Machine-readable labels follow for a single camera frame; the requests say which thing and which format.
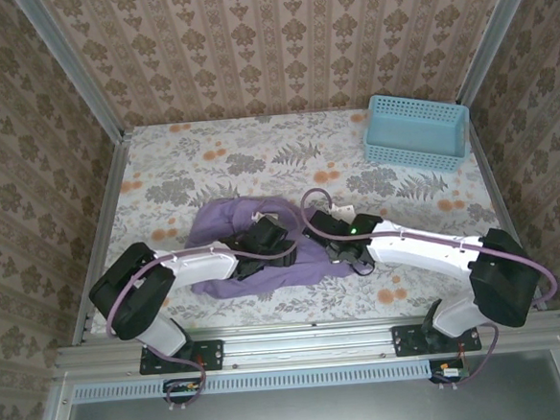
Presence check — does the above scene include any purple t-shirt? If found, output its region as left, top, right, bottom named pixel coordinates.
left=184, top=187, right=363, bottom=304

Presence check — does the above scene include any light blue plastic basket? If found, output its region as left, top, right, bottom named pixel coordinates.
left=359, top=88, right=475, bottom=180

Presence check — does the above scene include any floral patterned table cover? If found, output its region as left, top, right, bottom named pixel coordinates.
left=77, top=98, right=533, bottom=339

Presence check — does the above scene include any small connector board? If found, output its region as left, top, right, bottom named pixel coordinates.
left=162, top=377, right=203, bottom=405
left=429, top=358, right=471, bottom=385

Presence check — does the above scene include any grey metal panel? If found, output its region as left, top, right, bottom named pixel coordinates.
left=57, top=367, right=560, bottom=420

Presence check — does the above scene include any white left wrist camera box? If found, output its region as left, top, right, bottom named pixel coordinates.
left=250, top=210, right=280, bottom=227

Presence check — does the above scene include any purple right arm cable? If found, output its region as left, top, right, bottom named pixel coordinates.
left=299, top=171, right=560, bottom=401

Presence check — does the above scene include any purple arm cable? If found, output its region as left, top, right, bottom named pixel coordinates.
left=299, top=171, right=560, bottom=401
left=97, top=208, right=310, bottom=418

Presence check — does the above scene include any aluminium mounting rail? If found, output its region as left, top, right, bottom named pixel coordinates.
left=53, top=305, right=560, bottom=381

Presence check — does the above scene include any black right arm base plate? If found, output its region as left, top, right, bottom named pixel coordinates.
left=391, top=319, right=483, bottom=359

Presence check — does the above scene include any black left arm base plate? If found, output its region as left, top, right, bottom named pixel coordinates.
left=137, top=338, right=224, bottom=377

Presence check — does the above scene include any slotted grey cable duct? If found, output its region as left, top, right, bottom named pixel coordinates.
left=73, top=358, right=435, bottom=405

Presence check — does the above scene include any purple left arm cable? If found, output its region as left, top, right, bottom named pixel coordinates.
left=97, top=208, right=310, bottom=418

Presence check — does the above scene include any aluminium table side rail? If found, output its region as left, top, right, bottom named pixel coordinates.
left=58, top=128, right=149, bottom=345
left=469, top=124, right=548, bottom=315

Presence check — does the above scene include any aluminium frame post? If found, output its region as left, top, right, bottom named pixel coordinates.
left=13, top=0, right=127, bottom=147
left=452, top=0, right=550, bottom=107

